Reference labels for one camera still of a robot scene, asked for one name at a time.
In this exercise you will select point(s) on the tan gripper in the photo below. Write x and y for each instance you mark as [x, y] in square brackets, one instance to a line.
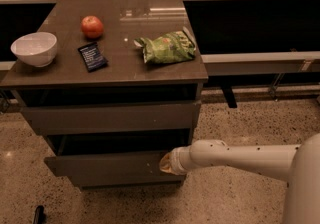
[179, 162]

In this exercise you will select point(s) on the small black floor object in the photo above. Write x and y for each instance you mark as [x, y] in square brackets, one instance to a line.
[39, 215]

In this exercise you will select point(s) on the grey drawer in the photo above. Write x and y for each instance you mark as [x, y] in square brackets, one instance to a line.
[119, 169]
[63, 120]

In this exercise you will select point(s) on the green chip bag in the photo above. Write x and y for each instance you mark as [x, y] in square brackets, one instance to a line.
[172, 47]

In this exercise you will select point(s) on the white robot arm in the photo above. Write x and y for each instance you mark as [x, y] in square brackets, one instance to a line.
[297, 165]

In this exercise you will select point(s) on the white ceramic bowl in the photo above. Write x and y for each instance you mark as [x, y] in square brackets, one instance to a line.
[36, 49]

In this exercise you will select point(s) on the dark blue snack packet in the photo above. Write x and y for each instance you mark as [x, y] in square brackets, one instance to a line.
[92, 57]

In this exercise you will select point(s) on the grey bench ledge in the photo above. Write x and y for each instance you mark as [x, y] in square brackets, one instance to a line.
[261, 63]

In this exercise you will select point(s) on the red apple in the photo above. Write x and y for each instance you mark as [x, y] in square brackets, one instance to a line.
[92, 27]

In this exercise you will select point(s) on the grey drawer cabinet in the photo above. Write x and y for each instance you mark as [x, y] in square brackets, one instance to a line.
[126, 79]

